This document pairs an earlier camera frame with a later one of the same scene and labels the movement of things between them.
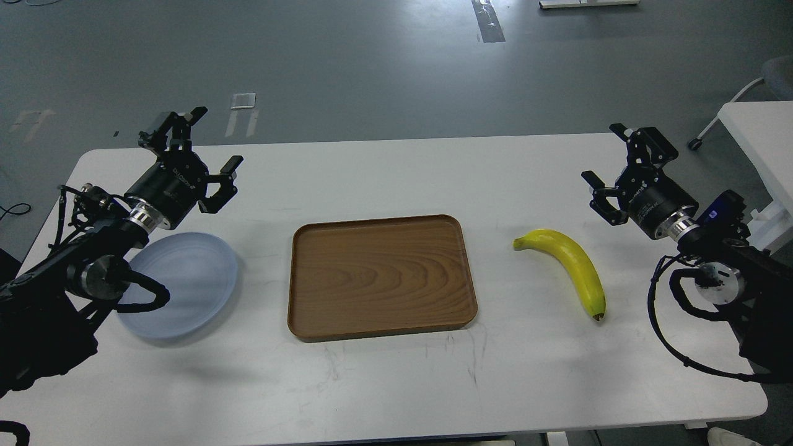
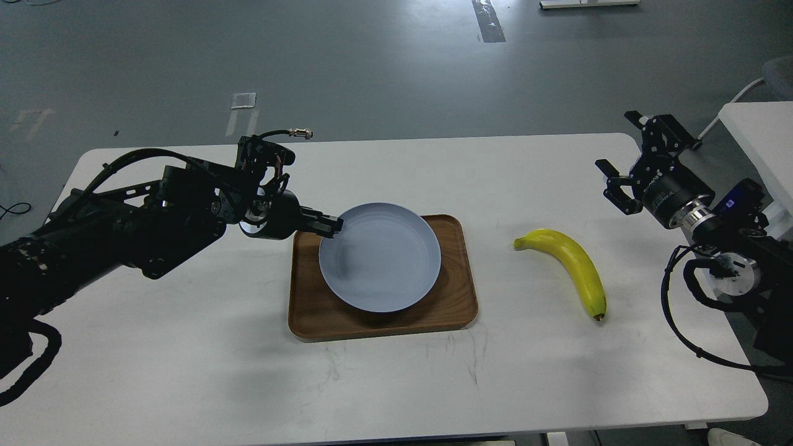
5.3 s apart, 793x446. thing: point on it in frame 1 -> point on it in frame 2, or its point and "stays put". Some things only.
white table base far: x=546 y=4 stays put
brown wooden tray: x=379 y=276 stays put
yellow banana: x=577 y=259 stays put
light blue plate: x=199 y=270 -> x=386 y=258
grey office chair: x=777 y=75 stays put
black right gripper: x=648 y=196 -> x=660 y=181
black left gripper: x=171 y=188 -> x=277 y=215
